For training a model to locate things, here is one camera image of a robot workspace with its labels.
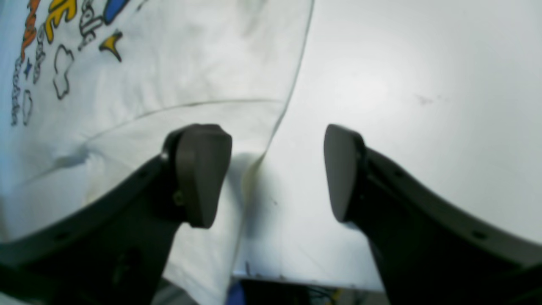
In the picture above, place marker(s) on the white printed T-shirt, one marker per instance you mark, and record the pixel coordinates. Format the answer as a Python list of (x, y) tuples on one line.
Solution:
[(90, 89)]

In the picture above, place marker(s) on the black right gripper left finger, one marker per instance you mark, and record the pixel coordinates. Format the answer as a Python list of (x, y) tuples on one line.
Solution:
[(115, 250)]

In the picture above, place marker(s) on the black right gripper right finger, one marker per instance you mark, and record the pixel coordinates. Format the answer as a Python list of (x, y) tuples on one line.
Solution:
[(427, 251)]

